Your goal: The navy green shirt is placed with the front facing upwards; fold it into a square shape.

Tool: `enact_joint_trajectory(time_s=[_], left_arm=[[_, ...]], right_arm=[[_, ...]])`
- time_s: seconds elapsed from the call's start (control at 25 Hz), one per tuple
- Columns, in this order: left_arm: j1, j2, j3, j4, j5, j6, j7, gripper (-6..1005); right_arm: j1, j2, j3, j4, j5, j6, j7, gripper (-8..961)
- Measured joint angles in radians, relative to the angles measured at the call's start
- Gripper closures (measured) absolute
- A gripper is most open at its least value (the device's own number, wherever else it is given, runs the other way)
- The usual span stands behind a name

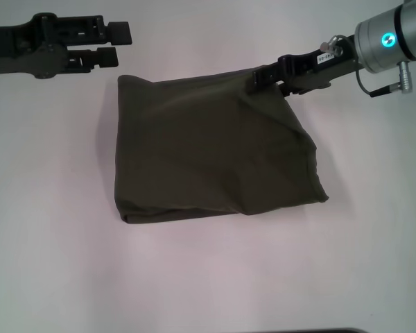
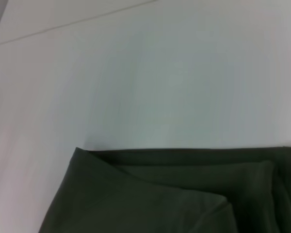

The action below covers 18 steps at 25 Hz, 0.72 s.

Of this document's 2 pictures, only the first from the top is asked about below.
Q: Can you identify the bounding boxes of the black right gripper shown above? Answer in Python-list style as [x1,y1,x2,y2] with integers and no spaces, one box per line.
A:
[247,33,361,98]

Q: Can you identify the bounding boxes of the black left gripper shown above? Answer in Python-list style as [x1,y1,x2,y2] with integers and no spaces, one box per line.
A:
[0,12,133,80]

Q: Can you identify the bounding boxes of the dark green FREE t-shirt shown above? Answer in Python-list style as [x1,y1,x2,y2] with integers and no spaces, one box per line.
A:
[112,63,331,225]

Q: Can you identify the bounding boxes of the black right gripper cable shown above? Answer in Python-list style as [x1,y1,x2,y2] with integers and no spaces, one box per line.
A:
[355,67,386,99]

